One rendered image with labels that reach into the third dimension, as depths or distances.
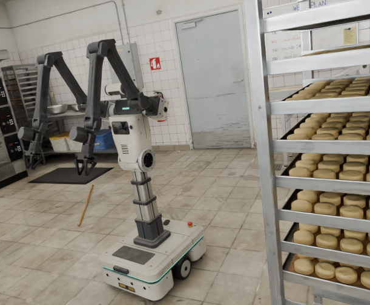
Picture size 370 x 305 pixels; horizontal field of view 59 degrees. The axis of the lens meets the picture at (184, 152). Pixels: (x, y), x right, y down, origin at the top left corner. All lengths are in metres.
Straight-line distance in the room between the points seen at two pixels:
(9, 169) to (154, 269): 4.04
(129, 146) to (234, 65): 3.22
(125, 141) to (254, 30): 1.50
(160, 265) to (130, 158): 0.71
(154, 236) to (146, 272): 0.30
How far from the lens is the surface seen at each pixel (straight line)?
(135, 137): 2.06
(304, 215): 0.85
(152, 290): 2.21
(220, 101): 5.18
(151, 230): 2.32
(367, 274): 0.98
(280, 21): 0.76
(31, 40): 7.19
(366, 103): 0.74
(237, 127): 5.18
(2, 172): 5.74
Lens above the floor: 1.45
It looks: 16 degrees down
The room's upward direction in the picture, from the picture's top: 9 degrees counter-clockwise
